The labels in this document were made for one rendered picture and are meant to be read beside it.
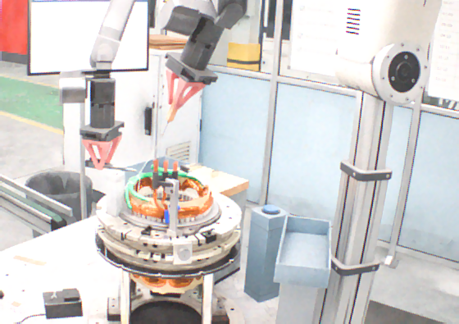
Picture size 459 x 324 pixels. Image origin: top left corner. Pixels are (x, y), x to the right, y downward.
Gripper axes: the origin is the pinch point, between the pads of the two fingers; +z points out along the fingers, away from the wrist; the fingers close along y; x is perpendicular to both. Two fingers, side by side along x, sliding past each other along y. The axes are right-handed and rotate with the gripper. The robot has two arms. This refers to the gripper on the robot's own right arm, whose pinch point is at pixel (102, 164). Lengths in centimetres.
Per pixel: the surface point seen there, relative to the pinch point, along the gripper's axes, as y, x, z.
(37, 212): -46, -56, 43
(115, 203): 9.4, 8.1, 4.4
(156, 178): 13.2, 19.0, -4.6
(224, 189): -24.6, 22.2, 11.1
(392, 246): -209, 87, 109
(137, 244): 14.4, 15.6, 9.8
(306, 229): -14.9, 45.5, 13.6
